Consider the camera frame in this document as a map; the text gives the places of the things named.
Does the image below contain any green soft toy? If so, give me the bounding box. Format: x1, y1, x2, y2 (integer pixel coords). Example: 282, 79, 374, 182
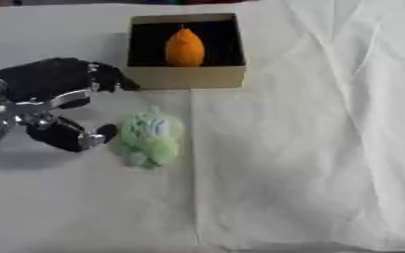
116, 106, 186, 170

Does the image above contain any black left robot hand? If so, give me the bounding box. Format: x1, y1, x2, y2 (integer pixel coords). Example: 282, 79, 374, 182
0, 57, 142, 153

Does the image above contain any tan cardboard box black inside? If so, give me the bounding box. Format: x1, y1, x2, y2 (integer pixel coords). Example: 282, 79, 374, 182
120, 12, 250, 91

